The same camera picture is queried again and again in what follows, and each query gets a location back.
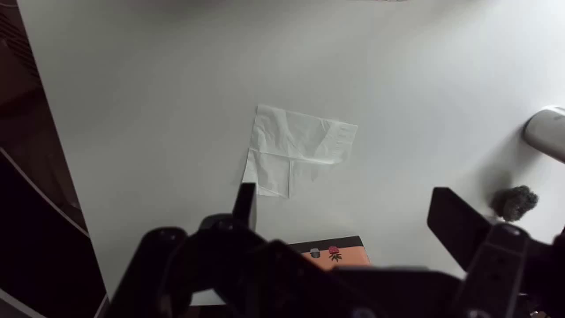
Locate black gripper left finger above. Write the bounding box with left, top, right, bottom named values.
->
left=105, top=182, right=368, bottom=318

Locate orange tissue box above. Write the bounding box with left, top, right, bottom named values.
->
left=289, top=235, right=375, bottom=272

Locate flat white tissue sheet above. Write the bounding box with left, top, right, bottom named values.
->
left=243, top=102, right=361, bottom=200

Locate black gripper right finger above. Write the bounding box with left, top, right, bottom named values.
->
left=426, top=186, right=565, bottom=318

